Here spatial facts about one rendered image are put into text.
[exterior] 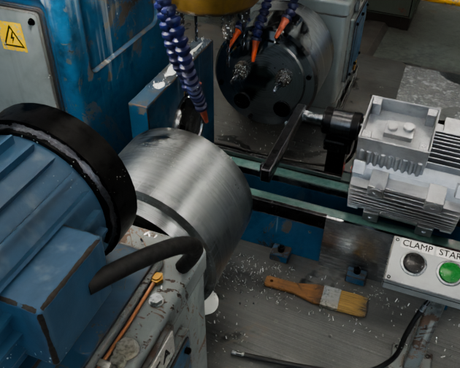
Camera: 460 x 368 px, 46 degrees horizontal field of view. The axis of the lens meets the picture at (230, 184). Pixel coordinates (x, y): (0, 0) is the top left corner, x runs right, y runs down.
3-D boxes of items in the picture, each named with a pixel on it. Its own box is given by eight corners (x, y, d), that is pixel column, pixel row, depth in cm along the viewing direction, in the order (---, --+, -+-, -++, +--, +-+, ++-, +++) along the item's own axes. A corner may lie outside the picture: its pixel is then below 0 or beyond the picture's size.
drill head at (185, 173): (25, 357, 83) (-22, 242, 67) (141, 208, 109) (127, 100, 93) (173, 415, 76) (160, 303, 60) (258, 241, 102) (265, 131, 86)
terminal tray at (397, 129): (354, 162, 99) (357, 138, 93) (369, 119, 104) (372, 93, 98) (421, 179, 95) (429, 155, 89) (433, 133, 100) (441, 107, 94)
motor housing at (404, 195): (342, 222, 109) (349, 169, 94) (366, 150, 118) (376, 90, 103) (445, 250, 104) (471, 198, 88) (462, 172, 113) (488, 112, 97)
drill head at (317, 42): (201, 131, 130) (198, 33, 114) (257, 59, 160) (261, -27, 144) (301, 154, 123) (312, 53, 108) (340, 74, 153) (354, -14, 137)
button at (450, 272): (435, 282, 77) (437, 279, 76) (439, 262, 78) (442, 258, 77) (457, 288, 77) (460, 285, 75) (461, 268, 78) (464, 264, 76)
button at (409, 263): (399, 271, 79) (401, 269, 77) (404, 253, 80) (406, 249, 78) (420, 277, 78) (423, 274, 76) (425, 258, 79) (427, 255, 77)
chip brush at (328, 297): (261, 290, 107) (261, 288, 107) (268, 272, 111) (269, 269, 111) (365, 319, 102) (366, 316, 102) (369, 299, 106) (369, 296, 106)
